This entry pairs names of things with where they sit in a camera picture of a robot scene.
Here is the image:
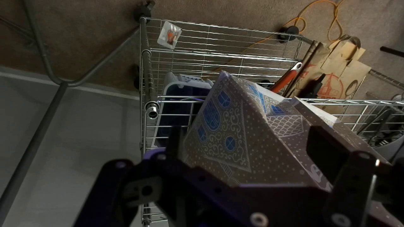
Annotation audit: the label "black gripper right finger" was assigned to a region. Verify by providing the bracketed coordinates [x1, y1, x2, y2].
[306, 124, 376, 191]

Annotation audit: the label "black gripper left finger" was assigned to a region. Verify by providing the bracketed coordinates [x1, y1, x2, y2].
[166, 126, 185, 159]

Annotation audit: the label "dotted brown paper bag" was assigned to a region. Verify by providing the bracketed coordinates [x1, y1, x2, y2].
[181, 72, 371, 191]

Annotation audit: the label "blue plastic bin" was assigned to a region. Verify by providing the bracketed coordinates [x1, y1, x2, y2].
[153, 72, 212, 147]

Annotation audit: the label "cardboard pieces on floor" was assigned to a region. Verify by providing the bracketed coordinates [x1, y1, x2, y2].
[288, 38, 371, 100]

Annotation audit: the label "grey metal pole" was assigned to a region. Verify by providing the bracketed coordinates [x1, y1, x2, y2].
[0, 82, 68, 213]

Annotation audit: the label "white wire shelf rack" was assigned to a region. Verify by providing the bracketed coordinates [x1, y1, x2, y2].
[140, 18, 384, 150]

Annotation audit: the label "orange handled tool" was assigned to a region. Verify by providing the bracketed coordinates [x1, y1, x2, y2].
[272, 62, 303, 94]

